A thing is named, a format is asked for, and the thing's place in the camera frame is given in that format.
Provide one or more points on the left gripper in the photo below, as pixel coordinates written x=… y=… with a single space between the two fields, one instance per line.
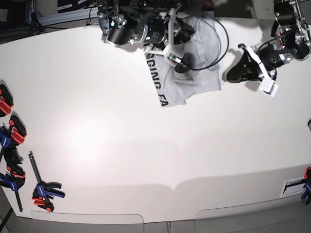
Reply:
x=249 y=68

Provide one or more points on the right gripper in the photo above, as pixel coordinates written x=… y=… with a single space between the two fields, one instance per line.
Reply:
x=179 y=32

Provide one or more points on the grey T-shirt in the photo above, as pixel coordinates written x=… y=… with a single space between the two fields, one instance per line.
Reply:
x=175 y=88

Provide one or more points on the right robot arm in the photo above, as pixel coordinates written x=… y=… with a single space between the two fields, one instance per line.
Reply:
x=152 y=23

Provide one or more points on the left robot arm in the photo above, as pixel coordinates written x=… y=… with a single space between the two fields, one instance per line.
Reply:
x=291 y=39

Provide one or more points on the blue clamp at right edge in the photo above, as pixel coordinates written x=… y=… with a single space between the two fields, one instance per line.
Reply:
x=307 y=193

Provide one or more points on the blue clamp at edge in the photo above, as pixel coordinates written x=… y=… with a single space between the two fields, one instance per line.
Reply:
x=307 y=193
x=5 y=143

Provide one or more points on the red black clamp upper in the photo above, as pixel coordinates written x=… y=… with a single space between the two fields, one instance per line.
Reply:
x=6 y=101

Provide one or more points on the red black clamp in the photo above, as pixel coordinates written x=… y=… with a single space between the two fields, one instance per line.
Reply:
x=6 y=101
x=17 y=131

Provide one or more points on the red black clamp middle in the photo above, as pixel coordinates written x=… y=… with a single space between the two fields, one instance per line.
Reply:
x=17 y=131

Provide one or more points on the blue black bar clamp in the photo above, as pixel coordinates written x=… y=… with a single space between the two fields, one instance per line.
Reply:
x=44 y=192

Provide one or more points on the blue clamp at left edge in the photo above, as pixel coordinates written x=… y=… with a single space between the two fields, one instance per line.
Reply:
x=5 y=143

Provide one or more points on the blue clamp lower left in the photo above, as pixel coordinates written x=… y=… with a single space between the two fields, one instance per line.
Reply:
x=15 y=176

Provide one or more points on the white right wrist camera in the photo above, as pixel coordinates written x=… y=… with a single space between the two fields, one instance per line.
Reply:
x=172 y=59

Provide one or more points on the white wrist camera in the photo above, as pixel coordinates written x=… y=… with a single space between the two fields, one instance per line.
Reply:
x=268 y=87
x=172 y=59

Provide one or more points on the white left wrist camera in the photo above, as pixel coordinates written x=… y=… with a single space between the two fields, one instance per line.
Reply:
x=268 y=87

